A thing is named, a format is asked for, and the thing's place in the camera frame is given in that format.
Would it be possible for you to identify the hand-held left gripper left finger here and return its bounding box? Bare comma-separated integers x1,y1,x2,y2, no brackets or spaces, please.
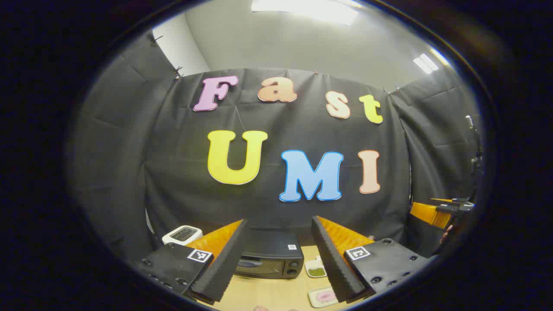
135,218,250,303

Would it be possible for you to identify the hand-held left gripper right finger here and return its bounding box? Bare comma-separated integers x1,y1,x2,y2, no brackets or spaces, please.
311,215,435,304

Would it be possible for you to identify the white square plate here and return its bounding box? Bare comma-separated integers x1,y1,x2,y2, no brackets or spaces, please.
308,286,340,308

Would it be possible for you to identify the black electric oven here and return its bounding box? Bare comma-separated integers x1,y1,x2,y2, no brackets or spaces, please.
235,229,304,279

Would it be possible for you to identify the white divided tray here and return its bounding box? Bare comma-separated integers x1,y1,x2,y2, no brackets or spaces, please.
305,256,328,278

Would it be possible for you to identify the white toaster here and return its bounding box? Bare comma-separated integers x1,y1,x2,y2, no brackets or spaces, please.
162,225,203,246

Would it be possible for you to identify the black backdrop cloth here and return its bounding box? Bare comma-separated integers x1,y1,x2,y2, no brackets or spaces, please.
69,32,486,270

